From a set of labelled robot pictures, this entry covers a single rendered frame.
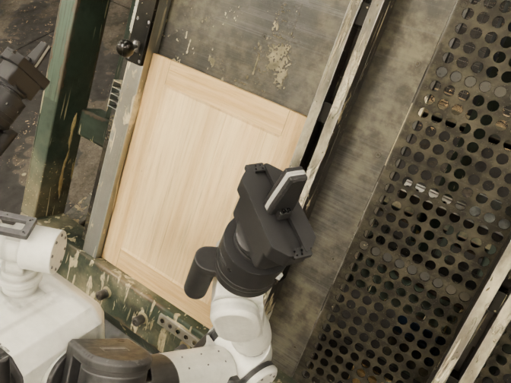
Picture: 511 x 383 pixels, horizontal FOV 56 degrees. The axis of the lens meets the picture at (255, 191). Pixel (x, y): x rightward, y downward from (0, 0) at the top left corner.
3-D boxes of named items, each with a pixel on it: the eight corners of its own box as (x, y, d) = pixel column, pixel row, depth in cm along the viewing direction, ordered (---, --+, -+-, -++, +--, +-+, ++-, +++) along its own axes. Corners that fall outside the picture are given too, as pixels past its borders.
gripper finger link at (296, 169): (282, 175, 47) (265, 209, 52) (310, 170, 48) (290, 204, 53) (276, 162, 48) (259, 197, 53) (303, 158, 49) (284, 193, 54)
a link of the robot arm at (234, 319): (255, 312, 61) (264, 348, 72) (256, 251, 67) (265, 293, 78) (204, 313, 62) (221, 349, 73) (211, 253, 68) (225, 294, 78)
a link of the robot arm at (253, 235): (261, 266, 48) (234, 311, 57) (341, 246, 52) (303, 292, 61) (220, 167, 53) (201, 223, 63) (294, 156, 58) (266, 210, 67)
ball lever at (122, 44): (127, 51, 113) (112, 54, 100) (131, 35, 112) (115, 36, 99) (143, 56, 113) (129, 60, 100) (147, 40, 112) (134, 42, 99)
